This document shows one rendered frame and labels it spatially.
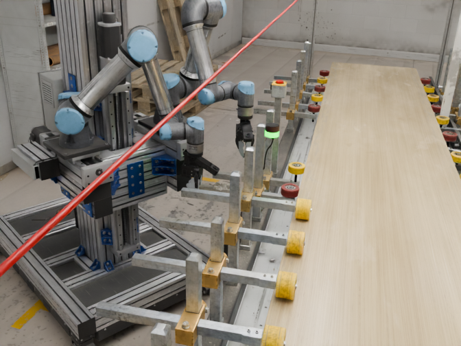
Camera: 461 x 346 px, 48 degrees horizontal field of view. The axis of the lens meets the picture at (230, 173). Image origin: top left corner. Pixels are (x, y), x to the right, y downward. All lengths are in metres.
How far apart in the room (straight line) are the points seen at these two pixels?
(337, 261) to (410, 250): 0.29
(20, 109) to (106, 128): 2.19
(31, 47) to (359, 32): 6.67
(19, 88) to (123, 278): 2.22
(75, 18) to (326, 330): 1.70
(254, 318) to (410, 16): 8.24
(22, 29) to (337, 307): 3.45
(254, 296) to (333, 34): 8.18
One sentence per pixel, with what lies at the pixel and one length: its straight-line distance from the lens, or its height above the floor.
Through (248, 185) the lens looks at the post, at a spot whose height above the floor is 1.00.
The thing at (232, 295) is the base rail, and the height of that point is 0.70.
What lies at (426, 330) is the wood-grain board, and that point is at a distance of 1.63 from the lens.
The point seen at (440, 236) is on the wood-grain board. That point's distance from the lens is 2.10.
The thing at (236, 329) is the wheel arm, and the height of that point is 0.96.
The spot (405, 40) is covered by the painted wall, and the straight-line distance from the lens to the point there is 9.84.
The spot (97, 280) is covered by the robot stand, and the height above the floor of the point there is 0.21.
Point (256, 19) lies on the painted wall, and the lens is 10.21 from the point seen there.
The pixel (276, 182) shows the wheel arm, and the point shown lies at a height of 0.81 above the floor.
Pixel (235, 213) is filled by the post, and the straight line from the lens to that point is 1.84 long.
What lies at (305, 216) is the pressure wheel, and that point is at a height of 0.93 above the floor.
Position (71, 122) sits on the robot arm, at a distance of 2.18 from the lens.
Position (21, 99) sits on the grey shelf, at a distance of 4.63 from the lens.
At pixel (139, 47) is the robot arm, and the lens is 2.09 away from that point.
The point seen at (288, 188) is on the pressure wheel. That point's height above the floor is 0.90.
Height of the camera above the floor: 1.90
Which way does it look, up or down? 25 degrees down
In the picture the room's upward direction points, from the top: 2 degrees clockwise
